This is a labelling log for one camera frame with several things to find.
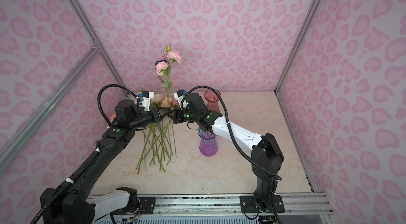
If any pink carnation double stem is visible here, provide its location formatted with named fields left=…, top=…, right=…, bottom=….
left=154, top=46, right=182, bottom=109

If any diagonal aluminium frame bar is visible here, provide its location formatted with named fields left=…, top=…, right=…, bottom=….
left=1, top=45, right=99, bottom=174

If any aluminium frame corner post right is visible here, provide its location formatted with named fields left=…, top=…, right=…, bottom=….
left=274, top=0, right=323, bottom=96

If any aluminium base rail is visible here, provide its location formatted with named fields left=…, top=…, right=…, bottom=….
left=58, top=192, right=337, bottom=224

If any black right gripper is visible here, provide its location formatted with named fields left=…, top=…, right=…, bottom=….
left=166, top=107, right=201, bottom=124

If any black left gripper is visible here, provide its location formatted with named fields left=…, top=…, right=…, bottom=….
left=130, top=107, right=171, bottom=131

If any dark blue artificial rose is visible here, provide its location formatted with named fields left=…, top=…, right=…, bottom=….
left=155, top=60, right=167, bottom=66

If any aluminium frame corner post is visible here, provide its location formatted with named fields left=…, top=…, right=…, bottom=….
left=274, top=0, right=323, bottom=96
left=67, top=0, right=125, bottom=86

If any aluminium frame corner post left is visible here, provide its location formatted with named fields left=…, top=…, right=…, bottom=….
left=67, top=0, right=125, bottom=86

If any purple blue glass vase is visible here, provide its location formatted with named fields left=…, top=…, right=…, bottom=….
left=198, top=129, right=218, bottom=157

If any red glass vase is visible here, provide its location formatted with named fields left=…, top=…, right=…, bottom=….
left=204, top=90, right=220, bottom=113

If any pink green carnation stem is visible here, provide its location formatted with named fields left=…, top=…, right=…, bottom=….
left=109, top=113, right=149, bottom=173

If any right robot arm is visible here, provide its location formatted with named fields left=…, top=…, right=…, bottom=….
left=169, top=90, right=284, bottom=213

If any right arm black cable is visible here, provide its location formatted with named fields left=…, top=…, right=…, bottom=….
left=180, top=85, right=283, bottom=182

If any peach rose stem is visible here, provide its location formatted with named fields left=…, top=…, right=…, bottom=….
left=136, top=95, right=178, bottom=174

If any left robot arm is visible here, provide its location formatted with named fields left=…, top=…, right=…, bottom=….
left=31, top=99, right=170, bottom=224

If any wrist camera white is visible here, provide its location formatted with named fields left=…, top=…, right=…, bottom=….
left=173, top=89, right=188, bottom=110
left=136, top=90, right=154, bottom=112

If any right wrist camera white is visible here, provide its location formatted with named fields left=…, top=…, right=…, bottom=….
left=173, top=89, right=188, bottom=110

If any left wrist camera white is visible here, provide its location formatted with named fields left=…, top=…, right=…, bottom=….
left=136, top=90, right=154, bottom=112

